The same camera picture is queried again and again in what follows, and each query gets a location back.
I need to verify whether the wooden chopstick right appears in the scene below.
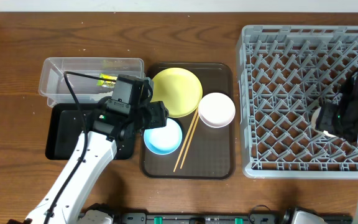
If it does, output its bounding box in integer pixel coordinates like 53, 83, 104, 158
180, 110, 199, 169

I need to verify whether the light blue bowl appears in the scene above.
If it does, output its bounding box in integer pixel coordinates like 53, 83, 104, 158
144, 118, 183, 156

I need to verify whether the grey plastic dishwasher rack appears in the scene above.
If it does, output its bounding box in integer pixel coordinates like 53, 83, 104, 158
236, 25, 358, 179

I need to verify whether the dark brown serving tray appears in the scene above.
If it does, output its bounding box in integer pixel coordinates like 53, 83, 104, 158
140, 62, 235, 180

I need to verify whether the pink bowl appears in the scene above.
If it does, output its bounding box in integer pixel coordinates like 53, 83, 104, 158
198, 92, 236, 128

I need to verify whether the black tray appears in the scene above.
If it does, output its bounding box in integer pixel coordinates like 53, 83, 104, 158
45, 103, 136, 160

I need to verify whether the white green cup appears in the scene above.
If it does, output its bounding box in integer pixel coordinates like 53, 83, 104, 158
311, 108, 338, 138

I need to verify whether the clear plastic bin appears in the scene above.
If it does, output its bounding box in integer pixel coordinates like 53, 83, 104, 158
39, 57, 145, 108

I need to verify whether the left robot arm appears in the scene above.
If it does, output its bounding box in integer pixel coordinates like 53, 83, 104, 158
24, 75, 169, 224

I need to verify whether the green orange snack wrapper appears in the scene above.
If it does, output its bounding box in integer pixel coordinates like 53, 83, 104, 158
96, 73, 117, 88

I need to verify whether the wooden chopstick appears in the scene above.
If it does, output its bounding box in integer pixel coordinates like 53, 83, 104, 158
173, 109, 198, 172
180, 110, 199, 169

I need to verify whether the wooden chopstick left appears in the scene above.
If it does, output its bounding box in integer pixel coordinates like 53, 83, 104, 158
173, 109, 198, 172

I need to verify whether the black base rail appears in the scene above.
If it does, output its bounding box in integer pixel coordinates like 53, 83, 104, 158
76, 203, 354, 224

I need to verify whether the yellow plate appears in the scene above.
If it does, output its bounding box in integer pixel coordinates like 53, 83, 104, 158
152, 68, 203, 118

